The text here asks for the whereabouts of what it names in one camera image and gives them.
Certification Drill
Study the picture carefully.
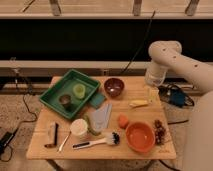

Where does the light green cup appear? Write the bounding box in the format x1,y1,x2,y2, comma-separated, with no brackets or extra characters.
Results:
73,84,86,99

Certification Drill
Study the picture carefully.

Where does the dark red bowl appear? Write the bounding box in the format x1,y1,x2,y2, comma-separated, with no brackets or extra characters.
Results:
104,78,125,98

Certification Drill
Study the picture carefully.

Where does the green cucumber toy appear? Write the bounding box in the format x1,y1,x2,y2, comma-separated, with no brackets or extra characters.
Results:
83,115,101,136

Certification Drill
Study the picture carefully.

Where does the yellow banana toy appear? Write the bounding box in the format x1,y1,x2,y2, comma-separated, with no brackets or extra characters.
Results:
129,100,148,108

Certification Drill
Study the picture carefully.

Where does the black hanging cable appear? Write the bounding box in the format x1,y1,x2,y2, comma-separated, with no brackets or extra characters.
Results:
118,9,157,76

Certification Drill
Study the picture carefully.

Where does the black cable left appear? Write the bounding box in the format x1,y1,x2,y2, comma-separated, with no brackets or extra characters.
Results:
0,68,39,163

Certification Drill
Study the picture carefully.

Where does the white dish brush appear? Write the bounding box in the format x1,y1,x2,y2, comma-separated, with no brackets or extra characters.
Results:
72,132,120,149

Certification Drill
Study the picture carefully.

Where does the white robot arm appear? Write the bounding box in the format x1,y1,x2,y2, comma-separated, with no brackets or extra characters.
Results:
145,41,213,171

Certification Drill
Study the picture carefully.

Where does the green plastic tray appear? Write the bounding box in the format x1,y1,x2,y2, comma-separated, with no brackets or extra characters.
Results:
40,69,100,120

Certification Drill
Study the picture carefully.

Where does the blue power adapter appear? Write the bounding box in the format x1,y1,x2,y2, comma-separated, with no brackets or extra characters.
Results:
169,91,185,107

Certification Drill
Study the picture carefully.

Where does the white lidded cup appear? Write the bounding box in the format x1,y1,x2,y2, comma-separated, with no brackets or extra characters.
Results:
70,119,88,139

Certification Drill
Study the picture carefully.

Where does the orange bowl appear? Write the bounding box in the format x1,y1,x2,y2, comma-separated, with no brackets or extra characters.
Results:
125,122,155,153

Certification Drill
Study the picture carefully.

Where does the metal cup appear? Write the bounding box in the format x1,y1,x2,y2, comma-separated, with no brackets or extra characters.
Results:
59,94,71,109

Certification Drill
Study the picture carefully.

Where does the wooden handled spatula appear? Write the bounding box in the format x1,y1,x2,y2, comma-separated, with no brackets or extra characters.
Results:
44,122,58,148

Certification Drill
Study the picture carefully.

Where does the green sponge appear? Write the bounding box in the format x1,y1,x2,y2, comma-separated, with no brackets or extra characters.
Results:
89,93,106,109

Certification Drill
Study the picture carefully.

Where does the black power brick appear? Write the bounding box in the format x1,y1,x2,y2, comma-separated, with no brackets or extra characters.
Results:
0,132,14,148

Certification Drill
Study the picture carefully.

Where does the metal spoon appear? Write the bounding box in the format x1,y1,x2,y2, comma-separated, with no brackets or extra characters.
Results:
57,131,71,153

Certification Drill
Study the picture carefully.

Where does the brown grape bunch toy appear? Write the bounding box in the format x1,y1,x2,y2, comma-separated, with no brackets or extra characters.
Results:
154,120,166,145

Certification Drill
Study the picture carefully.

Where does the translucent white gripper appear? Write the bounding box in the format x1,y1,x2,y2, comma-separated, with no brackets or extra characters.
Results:
145,63,167,103

